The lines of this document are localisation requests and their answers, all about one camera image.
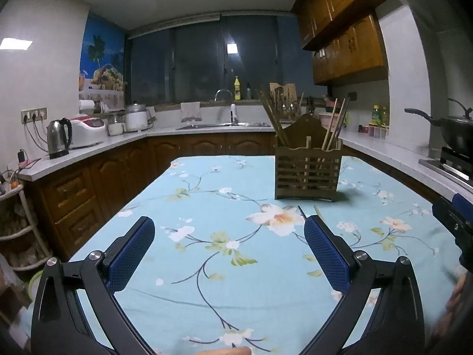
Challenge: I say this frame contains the hanging dish cloth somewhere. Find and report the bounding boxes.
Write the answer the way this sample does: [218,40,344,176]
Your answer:
[180,101,202,122]

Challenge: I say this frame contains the wooden upper cabinets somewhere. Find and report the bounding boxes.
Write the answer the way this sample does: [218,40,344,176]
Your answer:
[294,0,393,86]

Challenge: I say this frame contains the wooden countertop utensil rack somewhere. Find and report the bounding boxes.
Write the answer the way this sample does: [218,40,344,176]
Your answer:
[269,82,303,121]

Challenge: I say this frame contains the bundle of brown wooden chopsticks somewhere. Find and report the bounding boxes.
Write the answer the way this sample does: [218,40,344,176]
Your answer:
[258,85,293,149]

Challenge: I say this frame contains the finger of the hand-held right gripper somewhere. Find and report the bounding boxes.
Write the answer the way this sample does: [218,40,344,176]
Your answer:
[432,193,473,246]

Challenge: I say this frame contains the white wicker shelf rack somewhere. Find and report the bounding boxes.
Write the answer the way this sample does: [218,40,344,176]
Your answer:
[0,170,53,271]

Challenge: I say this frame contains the wooden slatted chopstick holder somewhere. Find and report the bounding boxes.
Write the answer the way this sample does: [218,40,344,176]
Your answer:
[273,113,344,202]

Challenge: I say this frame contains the white rice cooker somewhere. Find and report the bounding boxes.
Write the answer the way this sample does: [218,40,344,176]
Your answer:
[69,116,108,150]

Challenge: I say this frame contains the charger with cable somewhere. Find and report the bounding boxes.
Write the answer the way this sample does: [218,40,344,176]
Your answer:
[17,149,42,168]

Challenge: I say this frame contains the tropical beach wall poster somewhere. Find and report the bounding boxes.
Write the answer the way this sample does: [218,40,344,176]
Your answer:
[79,13,126,109]

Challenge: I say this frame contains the wooden lower cabinets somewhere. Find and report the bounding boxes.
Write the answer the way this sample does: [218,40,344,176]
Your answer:
[27,133,444,263]

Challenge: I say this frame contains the person's right hand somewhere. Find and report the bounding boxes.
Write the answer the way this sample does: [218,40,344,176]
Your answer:
[433,274,473,343]

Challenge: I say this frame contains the black wok with lid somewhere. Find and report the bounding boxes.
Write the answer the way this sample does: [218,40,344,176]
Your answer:
[404,98,473,153]

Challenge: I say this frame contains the glass storage jar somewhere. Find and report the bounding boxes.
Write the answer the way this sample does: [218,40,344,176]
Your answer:
[107,113,126,137]

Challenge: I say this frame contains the stainless steel sink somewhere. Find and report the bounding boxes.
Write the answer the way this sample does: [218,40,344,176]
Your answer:
[176,122,273,131]

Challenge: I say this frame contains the gas stove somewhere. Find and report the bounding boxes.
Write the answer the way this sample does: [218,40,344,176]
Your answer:
[419,147,473,190]

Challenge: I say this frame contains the stainless steel electric kettle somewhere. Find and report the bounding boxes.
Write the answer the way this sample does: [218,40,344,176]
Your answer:
[46,117,73,159]

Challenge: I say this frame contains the wall power socket strip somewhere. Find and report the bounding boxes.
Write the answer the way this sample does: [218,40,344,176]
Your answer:
[21,107,48,124]

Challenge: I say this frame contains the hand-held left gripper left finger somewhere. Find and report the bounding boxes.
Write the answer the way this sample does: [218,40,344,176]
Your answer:
[30,215,156,355]

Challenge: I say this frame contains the light blue floral tablecloth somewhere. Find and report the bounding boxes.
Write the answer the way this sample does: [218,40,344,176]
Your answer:
[20,155,462,355]

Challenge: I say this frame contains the white lidded pot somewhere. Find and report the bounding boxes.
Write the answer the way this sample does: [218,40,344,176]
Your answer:
[125,101,149,133]

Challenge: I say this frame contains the row of spice containers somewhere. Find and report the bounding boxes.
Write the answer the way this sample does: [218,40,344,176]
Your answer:
[360,124,388,138]

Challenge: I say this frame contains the wooden cabinets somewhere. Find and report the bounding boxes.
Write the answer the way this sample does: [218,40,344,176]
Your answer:
[294,0,393,86]
[27,133,444,263]

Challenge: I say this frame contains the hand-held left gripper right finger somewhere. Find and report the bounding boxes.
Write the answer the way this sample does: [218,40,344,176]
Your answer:
[296,214,425,355]

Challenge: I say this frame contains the pink plastic basin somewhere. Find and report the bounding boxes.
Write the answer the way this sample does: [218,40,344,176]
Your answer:
[318,98,350,127]

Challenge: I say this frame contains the dark kitchen window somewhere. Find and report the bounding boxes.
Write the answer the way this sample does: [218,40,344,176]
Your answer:
[126,15,315,105]

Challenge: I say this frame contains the person's left hand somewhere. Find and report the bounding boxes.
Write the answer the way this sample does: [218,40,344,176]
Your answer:
[201,346,252,355]

